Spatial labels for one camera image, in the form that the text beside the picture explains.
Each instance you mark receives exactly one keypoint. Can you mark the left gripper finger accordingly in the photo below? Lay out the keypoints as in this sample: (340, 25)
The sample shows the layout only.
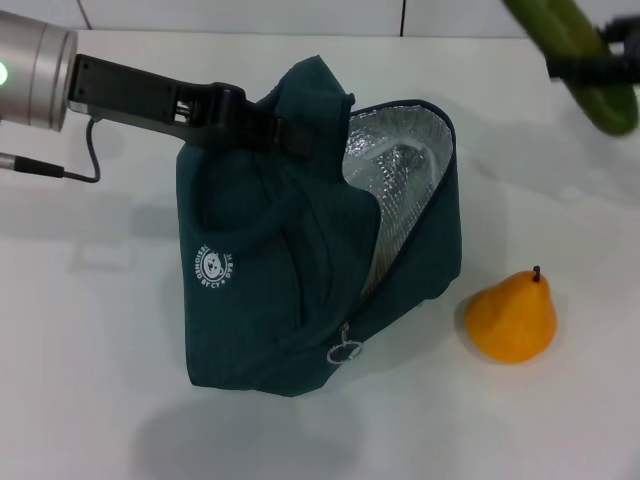
(245, 125)

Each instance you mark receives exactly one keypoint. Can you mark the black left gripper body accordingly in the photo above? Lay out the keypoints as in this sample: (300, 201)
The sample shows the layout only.
(125, 92)

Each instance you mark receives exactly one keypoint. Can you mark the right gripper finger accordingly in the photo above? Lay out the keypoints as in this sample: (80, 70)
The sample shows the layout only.
(590, 67)
(627, 32)

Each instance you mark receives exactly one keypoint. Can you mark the green cucumber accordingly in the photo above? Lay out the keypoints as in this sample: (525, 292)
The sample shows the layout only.
(565, 25)

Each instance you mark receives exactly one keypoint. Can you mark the dark teal insulated lunch bag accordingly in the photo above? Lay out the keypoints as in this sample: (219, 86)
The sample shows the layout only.
(280, 280)

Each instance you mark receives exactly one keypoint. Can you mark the yellow pear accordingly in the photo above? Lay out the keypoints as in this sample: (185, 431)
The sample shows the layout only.
(512, 320)

